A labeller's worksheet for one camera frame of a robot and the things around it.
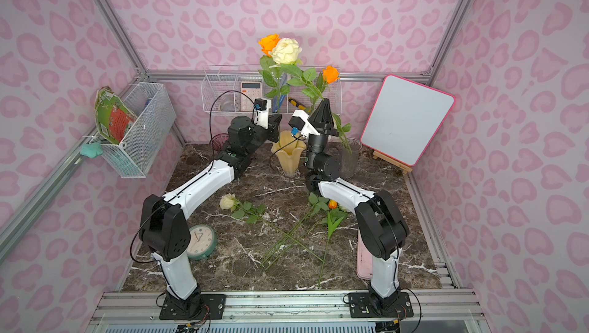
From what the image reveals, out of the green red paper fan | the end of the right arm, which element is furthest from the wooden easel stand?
the green red paper fan

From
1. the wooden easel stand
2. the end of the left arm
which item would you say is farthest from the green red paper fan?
the wooden easel stand

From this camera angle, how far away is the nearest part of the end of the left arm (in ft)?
2.26

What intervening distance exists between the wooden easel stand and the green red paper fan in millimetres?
1014

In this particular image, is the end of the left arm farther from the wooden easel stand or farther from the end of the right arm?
the wooden easel stand

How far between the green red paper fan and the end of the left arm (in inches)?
16.5

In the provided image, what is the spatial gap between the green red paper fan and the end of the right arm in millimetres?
549

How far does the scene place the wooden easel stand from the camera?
42.4 inches

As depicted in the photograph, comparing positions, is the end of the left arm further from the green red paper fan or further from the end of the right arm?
the green red paper fan

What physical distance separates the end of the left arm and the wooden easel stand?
0.62 m

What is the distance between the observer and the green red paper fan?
690mm

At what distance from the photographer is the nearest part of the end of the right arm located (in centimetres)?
60

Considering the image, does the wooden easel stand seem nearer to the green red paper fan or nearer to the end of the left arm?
the end of the left arm

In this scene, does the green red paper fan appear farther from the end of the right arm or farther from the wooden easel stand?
the wooden easel stand

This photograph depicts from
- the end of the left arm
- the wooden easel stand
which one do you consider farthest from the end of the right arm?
the wooden easel stand
